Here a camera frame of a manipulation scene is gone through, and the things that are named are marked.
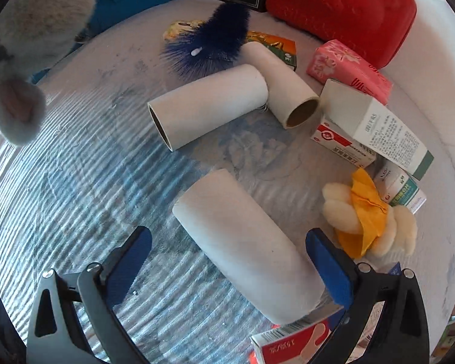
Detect grey plush toy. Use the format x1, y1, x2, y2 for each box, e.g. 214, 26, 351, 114
0, 0, 97, 147

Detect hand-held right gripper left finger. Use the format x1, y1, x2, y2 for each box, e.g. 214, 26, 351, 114
26, 226, 153, 364

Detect red hard case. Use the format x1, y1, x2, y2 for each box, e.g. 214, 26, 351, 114
265, 0, 418, 69

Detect red white medicine box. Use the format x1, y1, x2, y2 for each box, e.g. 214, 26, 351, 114
310, 119, 378, 168

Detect red white carton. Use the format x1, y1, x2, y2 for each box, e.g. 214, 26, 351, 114
250, 309, 345, 364

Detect cream yellow plush toy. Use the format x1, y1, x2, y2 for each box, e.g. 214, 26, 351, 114
322, 167, 418, 264

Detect pink floral tissue pack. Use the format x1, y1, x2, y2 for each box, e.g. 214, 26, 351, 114
306, 40, 393, 106

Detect orange green printed box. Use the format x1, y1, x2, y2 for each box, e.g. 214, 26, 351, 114
246, 30, 298, 72

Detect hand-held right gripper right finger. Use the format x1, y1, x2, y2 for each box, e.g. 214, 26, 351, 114
305, 228, 430, 364

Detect small green white box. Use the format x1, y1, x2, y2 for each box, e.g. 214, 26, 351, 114
373, 159, 427, 213

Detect tall white green box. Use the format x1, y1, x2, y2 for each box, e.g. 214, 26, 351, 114
320, 79, 435, 180

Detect blue bristle brush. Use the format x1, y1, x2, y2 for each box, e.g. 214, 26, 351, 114
163, 2, 251, 80

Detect white paper roll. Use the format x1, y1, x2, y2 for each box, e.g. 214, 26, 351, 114
243, 42, 321, 130
147, 64, 269, 152
172, 169, 325, 325

